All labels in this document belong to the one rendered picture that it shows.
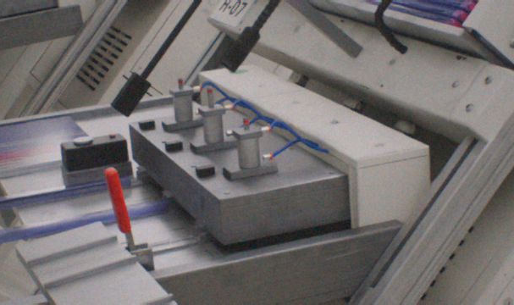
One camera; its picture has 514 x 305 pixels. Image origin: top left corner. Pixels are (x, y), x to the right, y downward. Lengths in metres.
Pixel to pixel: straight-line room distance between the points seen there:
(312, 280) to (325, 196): 0.08
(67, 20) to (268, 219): 1.41
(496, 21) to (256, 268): 0.32
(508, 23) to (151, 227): 0.42
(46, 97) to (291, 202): 1.39
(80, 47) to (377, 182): 1.40
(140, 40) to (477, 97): 1.50
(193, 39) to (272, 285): 1.50
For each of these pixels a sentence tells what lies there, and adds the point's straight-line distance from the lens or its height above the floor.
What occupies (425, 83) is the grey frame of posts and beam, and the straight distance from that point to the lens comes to 1.14.
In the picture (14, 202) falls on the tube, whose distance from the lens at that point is 1.28.
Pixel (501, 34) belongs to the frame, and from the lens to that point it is 1.08.
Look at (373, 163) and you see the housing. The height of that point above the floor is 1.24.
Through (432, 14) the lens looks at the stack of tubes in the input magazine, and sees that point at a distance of 1.16.
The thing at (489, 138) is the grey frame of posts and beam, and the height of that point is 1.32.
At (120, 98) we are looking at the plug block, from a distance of 1.19.
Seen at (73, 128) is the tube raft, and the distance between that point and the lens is 1.56.
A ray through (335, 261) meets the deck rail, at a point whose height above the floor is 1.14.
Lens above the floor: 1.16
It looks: 1 degrees up
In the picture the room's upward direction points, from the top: 35 degrees clockwise
